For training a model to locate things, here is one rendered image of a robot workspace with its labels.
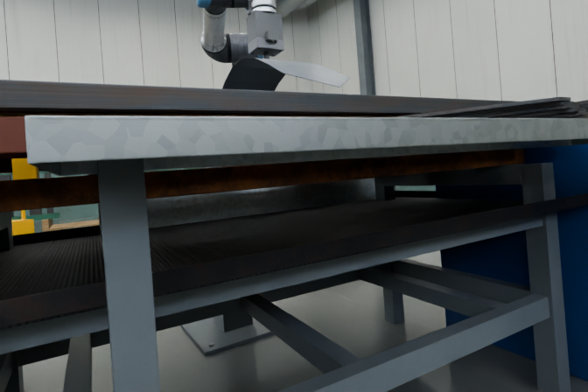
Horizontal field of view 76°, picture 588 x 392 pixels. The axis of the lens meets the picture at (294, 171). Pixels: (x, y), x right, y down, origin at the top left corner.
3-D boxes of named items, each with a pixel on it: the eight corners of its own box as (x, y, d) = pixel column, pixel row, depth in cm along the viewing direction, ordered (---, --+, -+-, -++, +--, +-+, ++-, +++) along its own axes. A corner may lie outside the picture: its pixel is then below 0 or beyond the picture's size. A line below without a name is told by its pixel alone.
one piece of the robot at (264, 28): (256, -9, 100) (261, 52, 100) (285, -4, 105) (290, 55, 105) (241, 6, 109) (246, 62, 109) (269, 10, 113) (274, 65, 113)
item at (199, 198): (401, 247, 184) (395, 176, 185) (106, 311, 122) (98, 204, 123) (395, 246, 188) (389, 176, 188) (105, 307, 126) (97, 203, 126)
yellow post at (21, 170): (38, 200, 97) (32, 126, 97) (14, 202, 94) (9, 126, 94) (40, 199, 101) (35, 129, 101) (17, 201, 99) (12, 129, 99)
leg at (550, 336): (570, 391, 110) (552, 162, 111) (560, 398, 107) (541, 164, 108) (549, 381, 116) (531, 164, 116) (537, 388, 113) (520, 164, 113)
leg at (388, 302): (404, 321, 169) (393, 171, 169) (395, 324, 166) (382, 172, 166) (395, 317, 174) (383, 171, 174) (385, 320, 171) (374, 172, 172)
